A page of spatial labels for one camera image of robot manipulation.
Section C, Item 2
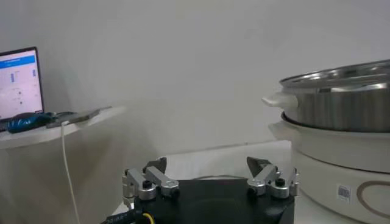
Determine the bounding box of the blue computer mouse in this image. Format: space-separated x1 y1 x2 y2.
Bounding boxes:
6 111 58 134

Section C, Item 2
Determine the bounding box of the black laptop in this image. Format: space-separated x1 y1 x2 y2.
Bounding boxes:
0 46 46 124

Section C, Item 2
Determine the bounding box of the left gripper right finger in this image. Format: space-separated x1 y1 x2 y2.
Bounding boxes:
246 156 300 200

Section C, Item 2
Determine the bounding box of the stainless steel steamer basket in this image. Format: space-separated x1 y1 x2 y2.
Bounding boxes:
261 59 390 134

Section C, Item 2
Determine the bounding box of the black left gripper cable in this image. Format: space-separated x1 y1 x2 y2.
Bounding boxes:
100 209 156 224

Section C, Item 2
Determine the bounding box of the white side table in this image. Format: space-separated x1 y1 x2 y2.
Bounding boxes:
0 105 128 150

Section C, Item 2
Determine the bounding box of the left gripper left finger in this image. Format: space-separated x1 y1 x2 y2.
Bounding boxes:
121 156 180 202

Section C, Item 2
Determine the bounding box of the white electric cooker base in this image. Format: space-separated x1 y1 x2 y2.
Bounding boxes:
268 112 390 224

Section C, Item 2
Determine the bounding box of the white charging cable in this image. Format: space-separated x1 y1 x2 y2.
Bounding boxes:
60 120 82 224

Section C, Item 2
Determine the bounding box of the black smartphone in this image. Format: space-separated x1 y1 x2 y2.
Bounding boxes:
45 106 113 129

